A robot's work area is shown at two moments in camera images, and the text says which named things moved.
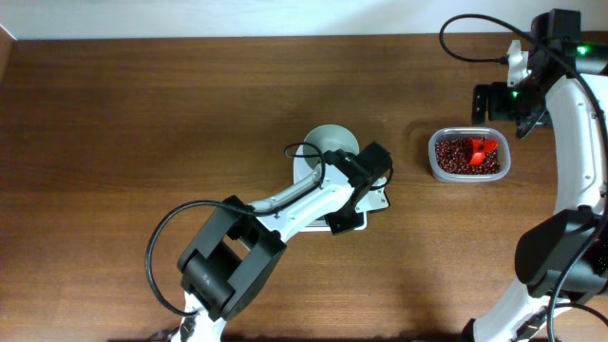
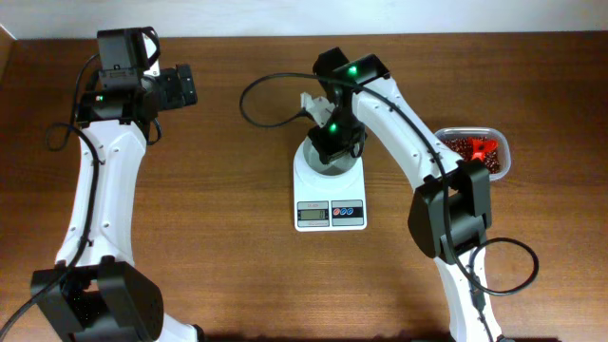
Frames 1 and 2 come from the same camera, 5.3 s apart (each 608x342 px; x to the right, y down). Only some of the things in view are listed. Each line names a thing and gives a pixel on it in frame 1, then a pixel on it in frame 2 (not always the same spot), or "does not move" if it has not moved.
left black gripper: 346,221 to 185,85
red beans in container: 452,157 does not move
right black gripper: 480,104 to 332,149
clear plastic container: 469,154 does not move
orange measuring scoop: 479,148 does not move
